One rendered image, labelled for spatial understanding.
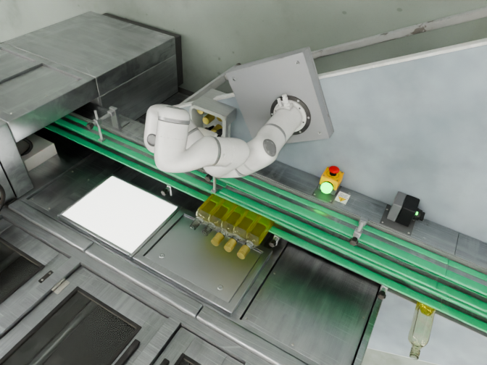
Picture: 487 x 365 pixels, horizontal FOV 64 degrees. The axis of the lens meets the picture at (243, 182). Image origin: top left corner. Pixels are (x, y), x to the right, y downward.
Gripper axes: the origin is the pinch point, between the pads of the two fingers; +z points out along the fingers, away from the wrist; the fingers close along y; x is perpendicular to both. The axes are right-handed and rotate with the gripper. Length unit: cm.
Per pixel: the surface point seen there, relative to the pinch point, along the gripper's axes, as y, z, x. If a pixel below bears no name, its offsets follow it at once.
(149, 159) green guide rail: -26.9, -9.0, -20.3
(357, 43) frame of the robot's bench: 38, 52, 41
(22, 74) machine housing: -106, -13, -1
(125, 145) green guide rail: -43.5, -6.7, -19.4
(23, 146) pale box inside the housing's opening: -97, -22, -34
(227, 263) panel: 27, -23, -43
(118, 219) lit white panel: -26, -29, -43
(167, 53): -75, 61, 11
